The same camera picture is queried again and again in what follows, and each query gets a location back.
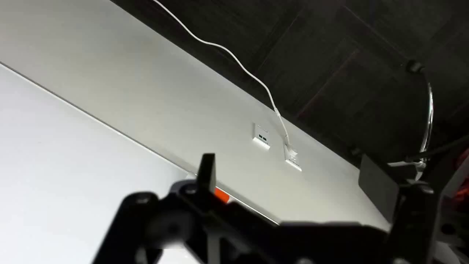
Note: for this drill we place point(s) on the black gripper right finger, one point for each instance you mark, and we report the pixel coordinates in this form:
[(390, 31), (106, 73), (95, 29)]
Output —
[(378, 183)]

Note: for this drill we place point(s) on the white wall outlet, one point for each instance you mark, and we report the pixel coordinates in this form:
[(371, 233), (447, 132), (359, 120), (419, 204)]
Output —
[(260, 139)]

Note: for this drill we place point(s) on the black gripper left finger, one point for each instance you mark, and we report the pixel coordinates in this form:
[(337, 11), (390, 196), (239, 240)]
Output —
[(205, 170)]

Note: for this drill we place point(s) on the white wall plug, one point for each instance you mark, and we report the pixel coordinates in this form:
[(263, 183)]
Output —
[(293, 161)]

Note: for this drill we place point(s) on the orange felt eraser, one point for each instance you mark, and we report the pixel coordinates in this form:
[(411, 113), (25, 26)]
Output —
[(222, 195)]

